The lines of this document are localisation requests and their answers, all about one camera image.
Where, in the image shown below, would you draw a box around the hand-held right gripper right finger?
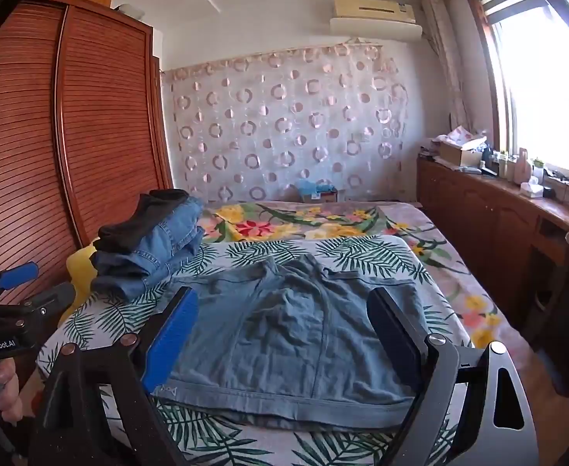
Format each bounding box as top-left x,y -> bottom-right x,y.
366,287 -> 541,466

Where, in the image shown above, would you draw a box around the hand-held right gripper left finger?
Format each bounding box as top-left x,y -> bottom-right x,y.
27,286 -> 200,466

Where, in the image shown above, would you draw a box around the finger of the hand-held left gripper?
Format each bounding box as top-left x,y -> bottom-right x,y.
19,282 -> 77,324
0,261 -> 41,306

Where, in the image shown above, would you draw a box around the grey-blue pants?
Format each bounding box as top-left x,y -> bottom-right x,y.
153,254 -> 433,432

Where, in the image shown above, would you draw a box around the black folded pants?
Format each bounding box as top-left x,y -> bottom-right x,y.
93,188 -> 191,254

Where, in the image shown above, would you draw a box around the yellow pillow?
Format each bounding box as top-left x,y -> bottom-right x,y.
59,245 -> 98,326

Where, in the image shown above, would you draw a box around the dark blue folded jeans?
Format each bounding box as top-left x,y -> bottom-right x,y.
90,247 -> 191,302

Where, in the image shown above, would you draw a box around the light blue folded jeans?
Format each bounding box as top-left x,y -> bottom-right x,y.
114,198 -> 206,282

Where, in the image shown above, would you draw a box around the palm leaf bedsheet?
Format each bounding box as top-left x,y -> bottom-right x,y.
37,234 -> 474,466

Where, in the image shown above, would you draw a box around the wooden sideboard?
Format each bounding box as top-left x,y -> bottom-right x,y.
416,153 -> 569,399

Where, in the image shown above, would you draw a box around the floral blanket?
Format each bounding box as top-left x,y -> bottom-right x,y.
194,201 -> 501,350

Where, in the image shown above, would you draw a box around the blue box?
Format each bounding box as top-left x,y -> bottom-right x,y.
298,179 -> 338,203

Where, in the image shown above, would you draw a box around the wooden slatted wardrobe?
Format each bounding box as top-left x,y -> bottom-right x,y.
0,0 -> 173,311

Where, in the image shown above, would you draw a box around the cardboard box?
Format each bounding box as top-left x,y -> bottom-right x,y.
439,141 -> 484,168

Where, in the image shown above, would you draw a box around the pink bottle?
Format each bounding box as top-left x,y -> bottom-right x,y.
517,148 -> 533,183

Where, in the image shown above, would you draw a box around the pink white bag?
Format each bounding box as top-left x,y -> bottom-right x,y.
447,126 -> 490,149

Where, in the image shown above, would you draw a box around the circle patterned curtain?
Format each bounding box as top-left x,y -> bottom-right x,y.
161,43 -> 411,205

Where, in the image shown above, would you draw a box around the beige window curtain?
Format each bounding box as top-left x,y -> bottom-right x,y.
423,0 -> 470,132

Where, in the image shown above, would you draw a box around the window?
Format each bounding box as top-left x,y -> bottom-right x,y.
464,0 -> 569,190

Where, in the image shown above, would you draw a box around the white air conditioner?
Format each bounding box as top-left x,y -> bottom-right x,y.
330,0 -> 423,42

